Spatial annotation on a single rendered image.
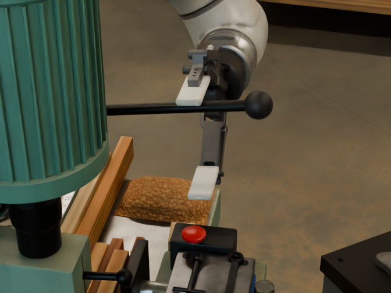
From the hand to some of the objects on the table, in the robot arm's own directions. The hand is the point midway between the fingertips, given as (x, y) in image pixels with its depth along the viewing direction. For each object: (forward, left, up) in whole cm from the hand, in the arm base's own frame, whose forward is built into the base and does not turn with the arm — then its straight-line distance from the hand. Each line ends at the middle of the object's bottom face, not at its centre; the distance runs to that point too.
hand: (195, 148), depth 105 cm
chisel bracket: (+22, +2, -16) cm, 27 cm away
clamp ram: (+7, +6, -20) cm, 22 cm away
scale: (+22, -2, -16) cm, 27 cm away
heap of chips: (-2, -17, -20) cm, 26 cm away
